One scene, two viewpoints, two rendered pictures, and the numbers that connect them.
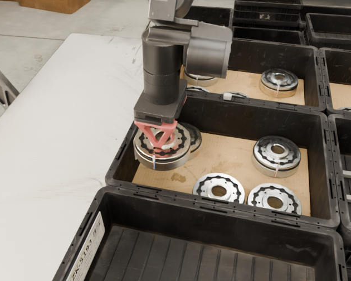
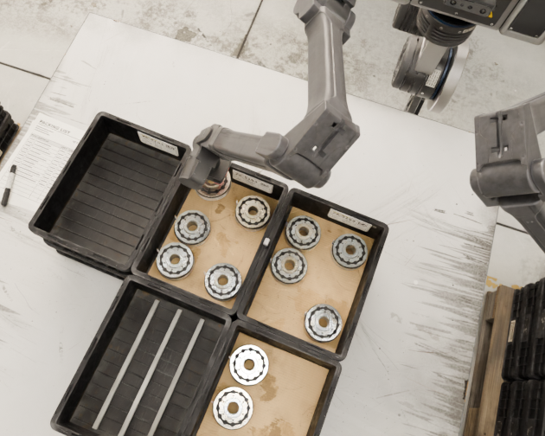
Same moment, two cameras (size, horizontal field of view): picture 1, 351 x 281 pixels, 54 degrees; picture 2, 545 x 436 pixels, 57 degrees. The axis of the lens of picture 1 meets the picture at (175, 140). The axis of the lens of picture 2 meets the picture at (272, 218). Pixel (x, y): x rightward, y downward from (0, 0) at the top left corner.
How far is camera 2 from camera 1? 1.17 m
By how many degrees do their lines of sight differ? 49
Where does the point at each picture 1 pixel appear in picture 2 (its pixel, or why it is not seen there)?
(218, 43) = (187, 171)
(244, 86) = (326, 291)
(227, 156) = (234, 248)
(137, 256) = (164, 176)
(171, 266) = (154, 194)
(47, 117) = not seen: hidden behind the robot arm
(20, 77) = not seen: outside the picture
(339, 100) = (291, 378)
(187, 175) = (221, 214)
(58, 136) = not seen: hidden behind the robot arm
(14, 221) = (234, 118)
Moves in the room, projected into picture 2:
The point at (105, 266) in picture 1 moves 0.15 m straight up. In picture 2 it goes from (163, 159) to (155, 135)
